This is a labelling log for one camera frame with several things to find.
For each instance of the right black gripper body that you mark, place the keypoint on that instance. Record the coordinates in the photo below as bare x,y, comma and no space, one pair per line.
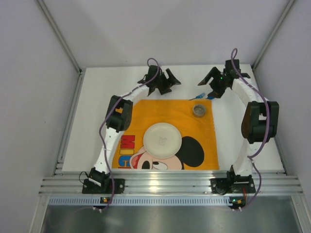
216,81

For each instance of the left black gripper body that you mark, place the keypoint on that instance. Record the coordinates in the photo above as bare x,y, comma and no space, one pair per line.
164,82

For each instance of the blue plastic fork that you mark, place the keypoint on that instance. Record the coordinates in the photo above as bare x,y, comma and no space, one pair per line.
200,96

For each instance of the small grey cup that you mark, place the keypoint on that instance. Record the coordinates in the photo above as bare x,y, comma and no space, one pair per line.
199,110

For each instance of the cream round plate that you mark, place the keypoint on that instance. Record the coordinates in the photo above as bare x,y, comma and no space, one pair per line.
162,140

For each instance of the orange Mickey Mouse cloth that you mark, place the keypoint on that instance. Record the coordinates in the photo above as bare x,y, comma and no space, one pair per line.
198,150

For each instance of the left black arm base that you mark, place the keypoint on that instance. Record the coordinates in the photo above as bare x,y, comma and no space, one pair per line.
101,183

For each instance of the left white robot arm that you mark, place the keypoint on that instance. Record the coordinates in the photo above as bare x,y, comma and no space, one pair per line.
119,116

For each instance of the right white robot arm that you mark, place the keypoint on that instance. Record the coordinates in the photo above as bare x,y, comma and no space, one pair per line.
259,123

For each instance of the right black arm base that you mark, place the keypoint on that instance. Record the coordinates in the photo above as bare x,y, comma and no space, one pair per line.
237,185

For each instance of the aluminium mounting rail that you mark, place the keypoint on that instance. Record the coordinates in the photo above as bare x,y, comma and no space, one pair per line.
172,183

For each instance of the perforated cable tray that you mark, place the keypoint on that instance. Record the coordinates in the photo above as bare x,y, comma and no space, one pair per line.
148,201

